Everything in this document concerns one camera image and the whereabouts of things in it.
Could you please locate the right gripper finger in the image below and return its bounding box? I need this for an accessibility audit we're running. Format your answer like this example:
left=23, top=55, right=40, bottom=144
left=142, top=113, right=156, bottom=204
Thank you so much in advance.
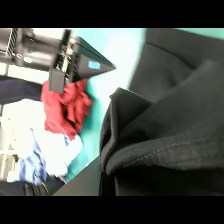
left=53, top=156, right=101, bottom=197

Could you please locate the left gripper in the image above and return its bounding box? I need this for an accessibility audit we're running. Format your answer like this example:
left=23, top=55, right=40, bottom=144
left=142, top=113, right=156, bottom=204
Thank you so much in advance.
left=47, top=29, right=117, bottom=94

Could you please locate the black garment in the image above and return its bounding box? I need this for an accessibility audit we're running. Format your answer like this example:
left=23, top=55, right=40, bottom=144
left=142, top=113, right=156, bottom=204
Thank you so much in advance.
left=99, top=28, right=224, bottom=197

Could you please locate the light purple garment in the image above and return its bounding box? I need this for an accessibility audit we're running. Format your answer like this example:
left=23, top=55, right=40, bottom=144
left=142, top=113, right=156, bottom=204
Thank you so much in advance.
left=18, top=128, right=85, bottom=185

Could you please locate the red garment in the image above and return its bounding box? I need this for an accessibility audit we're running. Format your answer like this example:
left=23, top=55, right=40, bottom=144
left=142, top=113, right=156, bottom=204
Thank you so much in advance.
left=40, top=79, right=94, bottom=141

